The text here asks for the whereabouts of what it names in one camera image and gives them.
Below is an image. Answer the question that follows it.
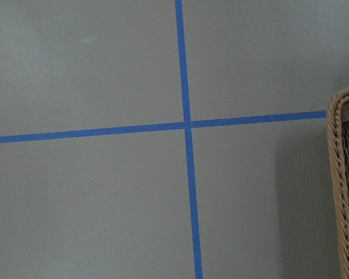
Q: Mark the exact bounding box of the brown wicker basket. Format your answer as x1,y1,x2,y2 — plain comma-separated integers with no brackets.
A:
326,87,349,278

